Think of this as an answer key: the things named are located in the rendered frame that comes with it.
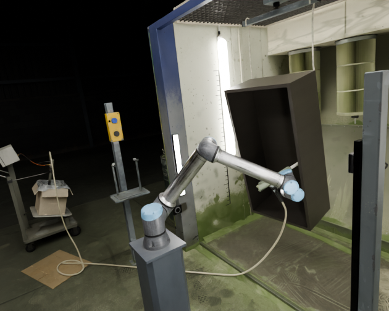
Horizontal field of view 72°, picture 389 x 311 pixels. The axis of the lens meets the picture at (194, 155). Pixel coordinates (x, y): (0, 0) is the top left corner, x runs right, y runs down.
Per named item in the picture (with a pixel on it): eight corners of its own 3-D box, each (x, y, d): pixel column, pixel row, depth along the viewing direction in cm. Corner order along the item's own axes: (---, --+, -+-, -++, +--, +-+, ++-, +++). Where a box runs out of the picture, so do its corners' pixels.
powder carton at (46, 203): (28, 205, 359) (31, 176, 358) (63, 205, 385) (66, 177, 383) (32, 217, 316) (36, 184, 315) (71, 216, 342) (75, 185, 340)
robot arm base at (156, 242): (150, 253, 178) (147, 240, 176) (139, 242, 194) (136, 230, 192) (175, 242, 188) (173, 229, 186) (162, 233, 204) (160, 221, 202)
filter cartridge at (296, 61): (323, 118, 332) (322, 47, 312) (322, 123, 301) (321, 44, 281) (291, 120, 349) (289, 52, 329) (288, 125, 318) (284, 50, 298)
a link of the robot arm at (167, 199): (143, 214, 198) (202, 134, 176) (151, 204, 215) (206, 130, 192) (160, 227, 198) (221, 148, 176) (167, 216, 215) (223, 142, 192)
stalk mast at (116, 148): (138, 258, 287) (110, 102, 251) (140, 261, 282) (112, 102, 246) (132, 261, 284) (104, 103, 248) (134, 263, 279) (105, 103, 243)
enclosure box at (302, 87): (271, 194, 282) (249, 79, 241) (330, 208, 236) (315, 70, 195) (251, 211, 263) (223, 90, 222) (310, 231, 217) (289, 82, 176)
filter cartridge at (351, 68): (347, 128, 259) (347, 36, 241) (328, 124, 295) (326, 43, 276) (385, 123, 259) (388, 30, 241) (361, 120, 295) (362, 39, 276)
